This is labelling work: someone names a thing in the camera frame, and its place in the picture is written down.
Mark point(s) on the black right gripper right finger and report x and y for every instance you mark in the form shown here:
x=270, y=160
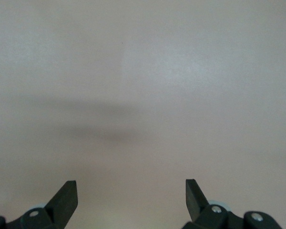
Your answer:
x=197, y=210

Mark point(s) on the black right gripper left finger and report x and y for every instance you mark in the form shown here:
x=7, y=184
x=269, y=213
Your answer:
x=59, y=210

